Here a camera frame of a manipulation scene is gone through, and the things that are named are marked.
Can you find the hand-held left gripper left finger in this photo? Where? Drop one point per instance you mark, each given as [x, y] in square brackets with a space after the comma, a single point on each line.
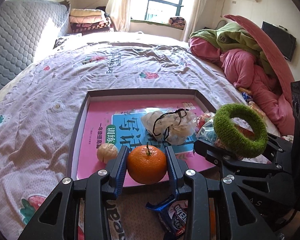
[120, 173]

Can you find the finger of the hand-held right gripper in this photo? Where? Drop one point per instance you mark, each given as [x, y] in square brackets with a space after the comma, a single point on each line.
[210, 153]
[281, 145]

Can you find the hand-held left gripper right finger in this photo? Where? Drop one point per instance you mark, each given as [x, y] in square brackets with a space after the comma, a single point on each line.
[172, 173]

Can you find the blue toy egg capsule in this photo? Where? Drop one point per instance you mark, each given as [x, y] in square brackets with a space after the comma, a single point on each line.
[208, 135]

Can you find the orange with stem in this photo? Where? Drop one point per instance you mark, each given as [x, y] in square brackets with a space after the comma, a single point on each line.
[146, 166]

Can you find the dark cardboard box tray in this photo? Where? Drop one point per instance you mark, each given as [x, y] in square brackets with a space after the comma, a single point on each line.
[73, 140]

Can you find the white scrunchie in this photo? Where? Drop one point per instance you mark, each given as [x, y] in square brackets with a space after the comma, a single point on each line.
[288, 138]

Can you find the peeled tangerine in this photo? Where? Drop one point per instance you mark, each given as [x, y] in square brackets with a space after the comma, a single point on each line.
[106, 153]

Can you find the blue cookie packet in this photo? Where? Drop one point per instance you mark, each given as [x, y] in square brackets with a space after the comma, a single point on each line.
[173, 215]

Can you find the yellow snack packet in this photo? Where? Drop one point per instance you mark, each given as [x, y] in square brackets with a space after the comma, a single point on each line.
[256, 108]

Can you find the pink and blue book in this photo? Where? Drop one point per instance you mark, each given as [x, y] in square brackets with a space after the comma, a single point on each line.
[100, 120]

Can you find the small blue snack packet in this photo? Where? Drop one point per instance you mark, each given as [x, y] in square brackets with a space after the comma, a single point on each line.
[246, 96]

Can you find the pink blanket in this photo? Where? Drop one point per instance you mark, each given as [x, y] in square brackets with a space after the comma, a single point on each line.
[240, 65]

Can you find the long pink pad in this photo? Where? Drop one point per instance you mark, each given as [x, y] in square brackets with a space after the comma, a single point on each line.
[267, 45]

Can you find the green blanket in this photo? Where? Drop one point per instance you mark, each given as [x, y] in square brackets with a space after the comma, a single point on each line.
[235, 37]

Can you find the strawberry printed bedsheet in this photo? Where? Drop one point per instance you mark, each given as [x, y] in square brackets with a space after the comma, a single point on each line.
[52, 75]

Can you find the patterned cushion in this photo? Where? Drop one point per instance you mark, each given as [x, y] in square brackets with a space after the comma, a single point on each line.
[177, 21]

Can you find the cream curtain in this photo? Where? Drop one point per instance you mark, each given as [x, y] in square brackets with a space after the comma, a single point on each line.
[120, 5]
[192, 7]

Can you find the stack of folded blankets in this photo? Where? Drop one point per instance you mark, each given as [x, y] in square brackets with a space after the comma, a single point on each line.
[90, 20]

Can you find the grey quilted headboard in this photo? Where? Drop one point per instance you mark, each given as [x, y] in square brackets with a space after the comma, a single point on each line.
[12, 35]

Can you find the black wall television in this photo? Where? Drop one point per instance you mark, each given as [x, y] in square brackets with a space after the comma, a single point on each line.
[278, 40]

